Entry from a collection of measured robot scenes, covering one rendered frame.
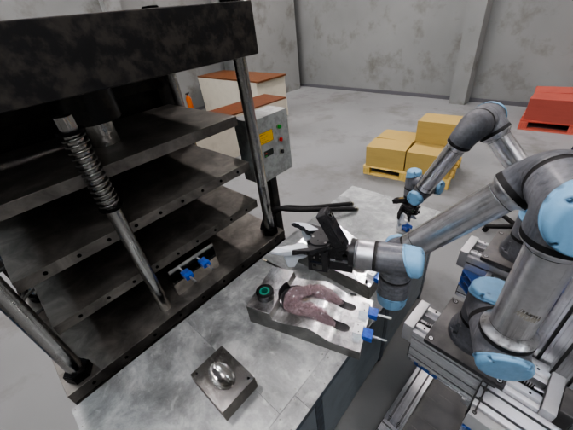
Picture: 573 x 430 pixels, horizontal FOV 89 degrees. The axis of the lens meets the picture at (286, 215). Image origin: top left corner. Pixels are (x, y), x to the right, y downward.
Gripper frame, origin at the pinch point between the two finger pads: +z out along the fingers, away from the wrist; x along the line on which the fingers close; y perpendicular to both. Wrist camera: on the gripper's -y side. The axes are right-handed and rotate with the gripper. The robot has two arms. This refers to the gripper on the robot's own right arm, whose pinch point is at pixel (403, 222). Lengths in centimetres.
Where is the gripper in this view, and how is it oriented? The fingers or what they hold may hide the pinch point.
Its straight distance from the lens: 187.1
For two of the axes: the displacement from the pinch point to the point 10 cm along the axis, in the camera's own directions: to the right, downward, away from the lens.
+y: 4.4, 4.7, -7.6
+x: 8.9, -3.3, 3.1
